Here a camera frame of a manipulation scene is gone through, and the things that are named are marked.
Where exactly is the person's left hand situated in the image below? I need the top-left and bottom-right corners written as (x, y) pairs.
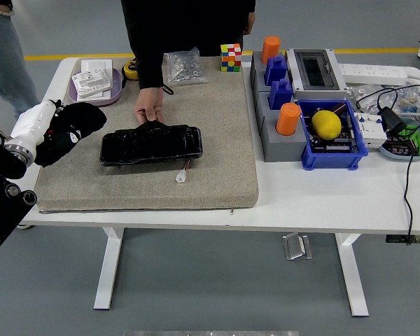
top-left (242, 11), bottom-right (256, 36)

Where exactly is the colourful puzzle cube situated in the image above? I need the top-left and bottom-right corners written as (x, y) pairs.
top-left (219, 43), bottom-right (243, 74)

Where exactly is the black rag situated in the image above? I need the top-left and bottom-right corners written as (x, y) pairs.
top-left (34, 101), bottom-right (108, 167)

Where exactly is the metal bracket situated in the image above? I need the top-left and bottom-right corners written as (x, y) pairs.
top-left (282, 232), bottom-right (314, 262)

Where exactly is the dark circuit board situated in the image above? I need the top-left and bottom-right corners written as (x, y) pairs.
top-left (307, 131), bottom-right (358, 153)

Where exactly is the green plastic part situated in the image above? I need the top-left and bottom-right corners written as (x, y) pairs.
top-left (397, 124), bottom-right (420, 157)

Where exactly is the person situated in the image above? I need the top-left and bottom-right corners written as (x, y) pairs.
top-left (0, 0), bottom-right (40, 125)
top-left (120, 0), bottom-right (257, 59)

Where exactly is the white switch plate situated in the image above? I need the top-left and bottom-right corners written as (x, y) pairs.
top-left (77, 58), bottom-right (113, 103)

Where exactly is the yellow lemon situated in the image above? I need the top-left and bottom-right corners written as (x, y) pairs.
top-left (311, 109), bottom-right (343, 140)

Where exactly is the glossy black panel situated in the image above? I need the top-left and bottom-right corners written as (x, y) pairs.
top-left (99, 120), bottom-right (204, 167)

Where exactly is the black control box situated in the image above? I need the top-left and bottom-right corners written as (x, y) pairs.
top-left (386, 234), bottom-right (420, 245)

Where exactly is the white circuit breaker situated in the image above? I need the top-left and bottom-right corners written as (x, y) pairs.
top-left (353, 111), bottom-right (388, 150)

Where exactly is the white power strip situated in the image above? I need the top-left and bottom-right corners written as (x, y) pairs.
top-left (337, 62), bottom-right (409, 86)

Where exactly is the blue plastic bin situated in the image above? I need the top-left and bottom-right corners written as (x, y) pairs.
top-left (295, 99), bottom-right (369, 172)

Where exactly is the clear bag of parts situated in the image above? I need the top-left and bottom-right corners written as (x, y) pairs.
top-left (345, 83), bottom-right (420, 118)

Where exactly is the person's right hand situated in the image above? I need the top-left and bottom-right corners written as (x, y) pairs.
top-left (134, 86), bottom-right (166, 124)

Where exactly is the clear bag of screws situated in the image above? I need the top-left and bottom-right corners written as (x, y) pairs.
top-left (162, 47), bottom-right (210, 87)

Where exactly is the blue block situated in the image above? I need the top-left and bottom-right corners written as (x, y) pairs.
top-left (268, 78), bottom-right (295, 111)
top-left (264, 55), bottom-right (288, 87)

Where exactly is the purple tray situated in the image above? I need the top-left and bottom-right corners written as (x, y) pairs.
top-left (67, 67), bottom-right (123, 108)

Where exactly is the white connector with wires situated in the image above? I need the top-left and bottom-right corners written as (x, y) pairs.
top-left (175, 160), bottom-right (192, 185)

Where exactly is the orange cylinder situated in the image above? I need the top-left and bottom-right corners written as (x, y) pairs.
top-left (260, 35), bottom-right (281, 65)
top-left (275, 102), bottom-right (302, 137)

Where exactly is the black cable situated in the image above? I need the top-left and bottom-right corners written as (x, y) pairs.
top-left (355, 85), bottom-right (420, 246)

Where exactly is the white electrical distribution box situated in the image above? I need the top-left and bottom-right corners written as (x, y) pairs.
top-left (286, 48), bottom-right (348, 102)

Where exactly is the grey-brown mat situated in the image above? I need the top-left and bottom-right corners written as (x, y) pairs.
top-left (34, 57), bottom-right (260, 214)

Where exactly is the white table leg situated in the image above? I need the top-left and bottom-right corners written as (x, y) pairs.
top-left (335, 233), bottom-right (370, 318)
top-left (93, 227), bottom-right (125, 311)

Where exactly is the black power adapter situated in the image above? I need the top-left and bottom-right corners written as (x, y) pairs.
top-left (377, 106), bottom-right (407, 134)

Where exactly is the yellow tape measure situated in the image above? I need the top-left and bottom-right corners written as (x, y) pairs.
top-left (121, 59), bottom-right (139, 81)

